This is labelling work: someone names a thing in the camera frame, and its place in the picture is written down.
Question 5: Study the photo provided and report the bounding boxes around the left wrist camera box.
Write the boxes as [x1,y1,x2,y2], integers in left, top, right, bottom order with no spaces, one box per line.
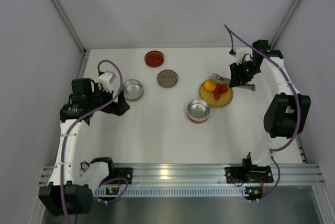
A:
[97,71,116,92]

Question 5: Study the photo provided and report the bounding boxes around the slotted grey cable duct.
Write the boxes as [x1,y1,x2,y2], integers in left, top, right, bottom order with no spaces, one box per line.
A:
[93,185,261,199]

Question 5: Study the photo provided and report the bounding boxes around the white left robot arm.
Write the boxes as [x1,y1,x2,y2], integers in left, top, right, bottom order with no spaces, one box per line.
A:
[38,73,131,217]

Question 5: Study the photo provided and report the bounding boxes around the left corner aluminium post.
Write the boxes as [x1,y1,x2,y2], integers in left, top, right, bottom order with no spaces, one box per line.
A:
[50,0,86,55]

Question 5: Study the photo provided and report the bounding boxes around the red chicken wing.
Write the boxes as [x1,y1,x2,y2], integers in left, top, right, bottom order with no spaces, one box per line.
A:
[219,84,229,94]

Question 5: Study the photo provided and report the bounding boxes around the red round lid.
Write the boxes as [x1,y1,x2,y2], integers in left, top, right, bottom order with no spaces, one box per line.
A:
[144,50,165,68]

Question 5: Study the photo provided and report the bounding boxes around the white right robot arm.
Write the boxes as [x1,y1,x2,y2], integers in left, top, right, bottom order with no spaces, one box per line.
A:
[229,40,311,166]

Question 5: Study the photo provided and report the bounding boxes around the taupe round lid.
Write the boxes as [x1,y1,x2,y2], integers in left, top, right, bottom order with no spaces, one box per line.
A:
[157,70,178,88]

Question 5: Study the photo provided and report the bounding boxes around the red sausage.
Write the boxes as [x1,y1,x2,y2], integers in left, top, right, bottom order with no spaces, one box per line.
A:
[214,83,221,100]

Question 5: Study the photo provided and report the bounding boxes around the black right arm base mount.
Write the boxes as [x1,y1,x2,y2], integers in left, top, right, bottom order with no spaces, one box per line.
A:
[225,166,274,186]

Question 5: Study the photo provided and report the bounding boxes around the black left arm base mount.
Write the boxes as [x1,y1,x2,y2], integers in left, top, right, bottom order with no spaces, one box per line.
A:
[112,167,133,184]

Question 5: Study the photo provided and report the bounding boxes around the red steel lunch bowl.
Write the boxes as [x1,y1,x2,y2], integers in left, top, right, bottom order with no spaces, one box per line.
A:
[186,99,210,124]

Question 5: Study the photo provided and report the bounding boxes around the right corner aluminium post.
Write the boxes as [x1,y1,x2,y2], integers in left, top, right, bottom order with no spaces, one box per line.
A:
[270,0,303,49]

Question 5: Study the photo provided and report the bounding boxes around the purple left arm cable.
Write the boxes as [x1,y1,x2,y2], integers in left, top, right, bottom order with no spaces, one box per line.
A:
[59,60,129,224]

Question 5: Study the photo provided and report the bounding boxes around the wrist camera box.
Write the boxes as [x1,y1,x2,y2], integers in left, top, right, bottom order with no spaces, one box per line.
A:
[97,71,116,92]
[229,48,246,64]

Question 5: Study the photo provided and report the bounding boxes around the corner aluminium post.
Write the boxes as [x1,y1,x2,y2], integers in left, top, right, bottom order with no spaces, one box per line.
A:
[50,0,86,55]
[270,0,303,49]

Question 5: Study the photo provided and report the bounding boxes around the orange fruit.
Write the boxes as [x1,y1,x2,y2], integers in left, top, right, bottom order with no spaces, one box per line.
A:
[203,80,216,92]

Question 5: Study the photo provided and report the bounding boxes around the round bamboo tray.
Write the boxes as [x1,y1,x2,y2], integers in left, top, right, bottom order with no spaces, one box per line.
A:
[198,80,233,107]

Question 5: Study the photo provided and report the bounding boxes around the aluminium front rail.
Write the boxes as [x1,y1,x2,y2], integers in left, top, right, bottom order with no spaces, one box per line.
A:
[39,163,325,185]

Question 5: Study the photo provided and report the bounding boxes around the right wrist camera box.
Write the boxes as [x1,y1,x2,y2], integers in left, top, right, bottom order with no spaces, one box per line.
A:
[229,48,246,64]

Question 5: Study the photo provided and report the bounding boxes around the steel food tongs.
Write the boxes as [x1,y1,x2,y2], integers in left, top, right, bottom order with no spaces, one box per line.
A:
[209,73,256,91]

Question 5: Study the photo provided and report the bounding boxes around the taupe steel lunch bowl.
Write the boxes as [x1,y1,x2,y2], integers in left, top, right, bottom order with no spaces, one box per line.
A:
[122,79,144,101]

